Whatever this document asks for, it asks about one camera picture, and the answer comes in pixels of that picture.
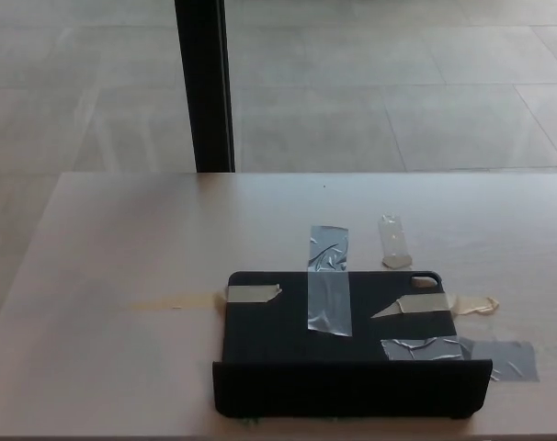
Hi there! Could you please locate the black folding tablet cover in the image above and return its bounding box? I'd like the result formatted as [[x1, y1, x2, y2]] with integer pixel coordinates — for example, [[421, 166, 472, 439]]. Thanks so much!
[[211, 270, 494, 420]]

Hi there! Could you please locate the beige masking tape strip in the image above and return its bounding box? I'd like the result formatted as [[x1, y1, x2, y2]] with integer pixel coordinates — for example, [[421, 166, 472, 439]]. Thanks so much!
[[370, 292, 501, 319], [125, 283, 282, 311]]

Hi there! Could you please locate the small clear tape strip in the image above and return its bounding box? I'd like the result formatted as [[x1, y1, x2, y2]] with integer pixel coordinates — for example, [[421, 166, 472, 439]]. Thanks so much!
[[377, 212, 414, 270]]

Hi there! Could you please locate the long silver duct tape strip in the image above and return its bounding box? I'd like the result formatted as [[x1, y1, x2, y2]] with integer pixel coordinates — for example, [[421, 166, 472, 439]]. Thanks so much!
[[307, 224, 354, 338]]

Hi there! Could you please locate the black vertical door frame post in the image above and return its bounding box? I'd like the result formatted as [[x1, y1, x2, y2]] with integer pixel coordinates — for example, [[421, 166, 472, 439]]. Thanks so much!
[[174, 0, 236, 175]]

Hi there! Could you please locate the wide silver duct tape strip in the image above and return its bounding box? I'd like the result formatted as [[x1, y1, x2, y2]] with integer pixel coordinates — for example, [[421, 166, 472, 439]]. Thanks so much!
[[380, 335, 540, 383]]

